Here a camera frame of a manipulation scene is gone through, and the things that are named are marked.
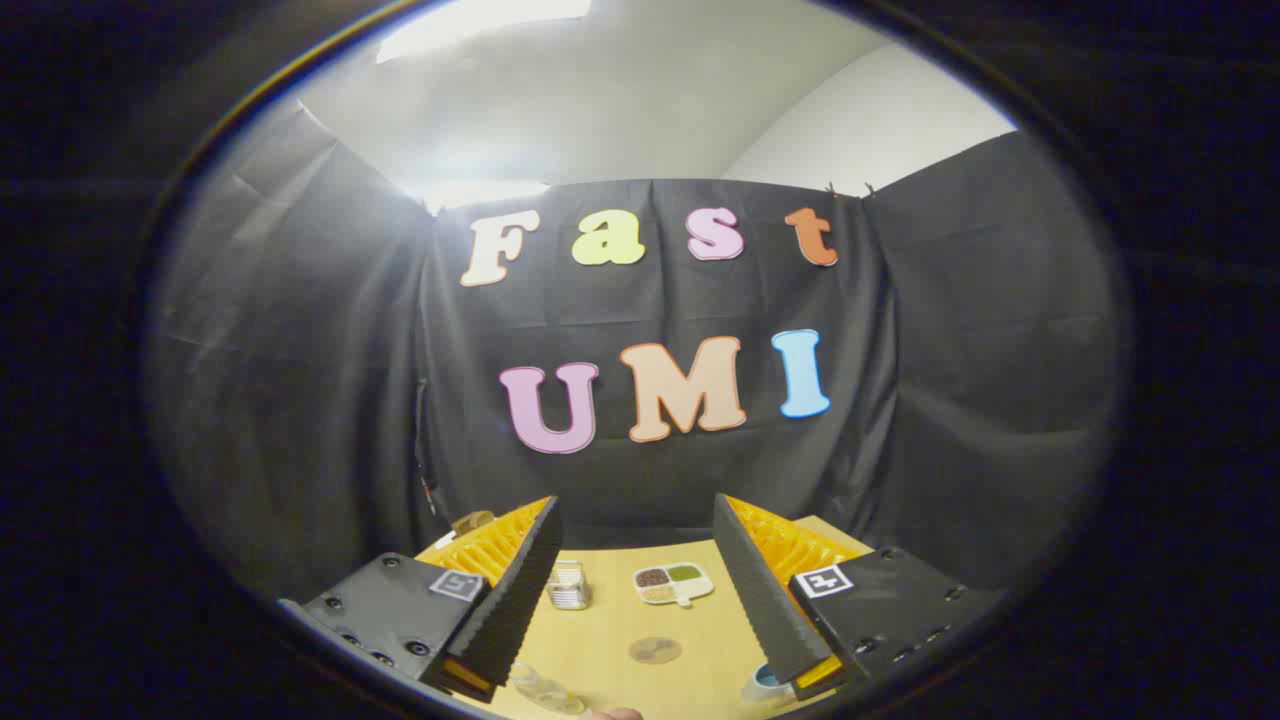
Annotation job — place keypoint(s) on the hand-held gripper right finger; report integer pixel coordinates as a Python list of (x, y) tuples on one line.
[(765, 600)]

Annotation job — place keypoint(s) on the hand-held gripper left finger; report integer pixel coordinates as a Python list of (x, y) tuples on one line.
[(520, 590)]

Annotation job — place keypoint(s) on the pale cup with blue inside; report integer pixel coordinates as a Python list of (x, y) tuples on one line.
[(765, 681)]

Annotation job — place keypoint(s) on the clear plastic juice bottle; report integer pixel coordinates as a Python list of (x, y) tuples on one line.
[(545, 690)]

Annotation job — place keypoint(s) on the printed round wooden coaster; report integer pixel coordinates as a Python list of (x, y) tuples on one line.
[(655, 651)]

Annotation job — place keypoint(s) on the gold ornament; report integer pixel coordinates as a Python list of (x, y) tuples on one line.
[(472, 521)]

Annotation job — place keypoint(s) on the white divided dish with grains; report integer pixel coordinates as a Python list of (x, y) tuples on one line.
[(672, 582)]

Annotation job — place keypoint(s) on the wooden table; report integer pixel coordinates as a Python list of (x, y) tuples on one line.
[(620, 610)]

